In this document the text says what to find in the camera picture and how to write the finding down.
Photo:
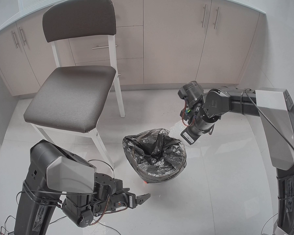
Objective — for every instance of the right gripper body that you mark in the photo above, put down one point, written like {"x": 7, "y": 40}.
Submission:
{"x": 205, "y": 125}

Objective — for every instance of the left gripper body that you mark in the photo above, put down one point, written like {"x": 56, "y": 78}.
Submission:
{"x": 123, "y": 202}

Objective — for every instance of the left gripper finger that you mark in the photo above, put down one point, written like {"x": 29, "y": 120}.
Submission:
{"x": 139, "y": 203}
{"x": 142, "y": 196}

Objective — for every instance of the clear plastic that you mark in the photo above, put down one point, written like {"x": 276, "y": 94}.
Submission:
{"x": 177, "y": 128}

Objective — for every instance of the black plastic bag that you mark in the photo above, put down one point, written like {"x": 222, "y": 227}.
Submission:
{"x": 156, "y": 165}

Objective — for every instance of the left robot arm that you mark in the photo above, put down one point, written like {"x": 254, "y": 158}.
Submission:
{"x": 63, "y": 170}

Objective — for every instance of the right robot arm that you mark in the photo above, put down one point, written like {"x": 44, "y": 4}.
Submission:
{"x": 272, "y": 111}

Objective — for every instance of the beige cabinet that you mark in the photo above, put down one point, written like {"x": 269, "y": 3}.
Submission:
{"x": 171, "y": 40}

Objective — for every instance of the grey chair with white legs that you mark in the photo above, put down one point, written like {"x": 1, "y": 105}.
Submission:
{"x": 73, "y": 97}

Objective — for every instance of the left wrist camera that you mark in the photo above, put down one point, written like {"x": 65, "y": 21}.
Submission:
{"x": 118, "y": 185}

